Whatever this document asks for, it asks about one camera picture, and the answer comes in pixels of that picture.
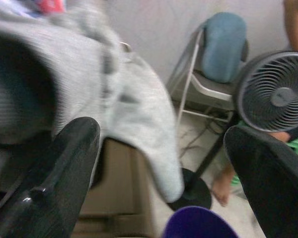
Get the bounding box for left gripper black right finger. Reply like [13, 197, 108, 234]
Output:
[223, 125, 298, 238]

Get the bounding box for grey folding chair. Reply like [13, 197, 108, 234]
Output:
[166, 22, 250, 179]

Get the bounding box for olive brown box appliance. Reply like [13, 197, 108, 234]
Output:
[74, 137, 164, 238]

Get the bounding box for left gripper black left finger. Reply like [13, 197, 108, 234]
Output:
[0, 117, 101, 238]

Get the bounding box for grey t-shirt with logo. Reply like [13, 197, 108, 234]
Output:
[0, 0, 186, 203]

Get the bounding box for person in black shorts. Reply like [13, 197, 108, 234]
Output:
[212, 0, 298, 207]

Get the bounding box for blue cushion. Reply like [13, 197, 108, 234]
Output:
[202, 12, 248, 84]

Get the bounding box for black standing fan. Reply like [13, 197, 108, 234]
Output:
[167, 51, 298, 211]

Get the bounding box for purple plastic bucket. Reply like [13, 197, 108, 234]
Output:
[161, 205, 239, 238]

